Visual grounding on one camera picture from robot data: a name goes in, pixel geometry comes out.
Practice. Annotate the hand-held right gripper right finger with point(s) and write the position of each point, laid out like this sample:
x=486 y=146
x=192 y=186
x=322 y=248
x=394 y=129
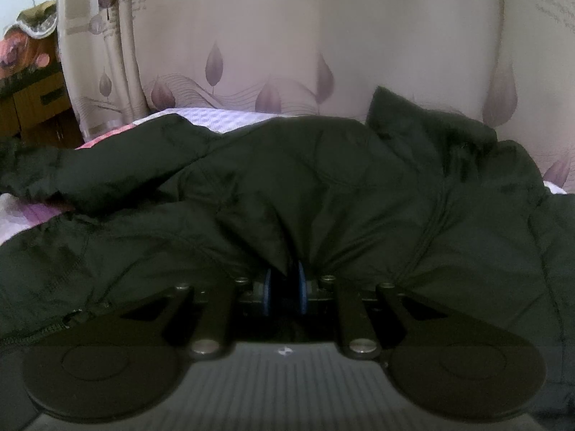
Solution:
x=300 y=294

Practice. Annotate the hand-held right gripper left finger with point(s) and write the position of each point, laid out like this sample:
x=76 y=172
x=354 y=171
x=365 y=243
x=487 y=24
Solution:
x=269 y=294

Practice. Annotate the dark green padded jacket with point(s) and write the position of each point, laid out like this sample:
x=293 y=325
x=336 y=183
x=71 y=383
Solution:
x=341 y=188

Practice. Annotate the pink and white bed sheet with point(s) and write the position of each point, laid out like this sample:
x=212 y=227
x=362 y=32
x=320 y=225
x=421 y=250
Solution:
x=215 y=119

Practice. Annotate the beige leaf print curtain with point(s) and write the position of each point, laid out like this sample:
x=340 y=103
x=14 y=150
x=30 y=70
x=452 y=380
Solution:
x=359 y=36

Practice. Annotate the brown wooden cabinet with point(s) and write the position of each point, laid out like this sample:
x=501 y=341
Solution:
x=32 y=104

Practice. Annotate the red floral cloth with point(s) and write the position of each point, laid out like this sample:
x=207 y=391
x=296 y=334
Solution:
x=24 y=54

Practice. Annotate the olive lace-trimmed cloth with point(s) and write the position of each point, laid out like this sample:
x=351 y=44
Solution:
x=37 y=19

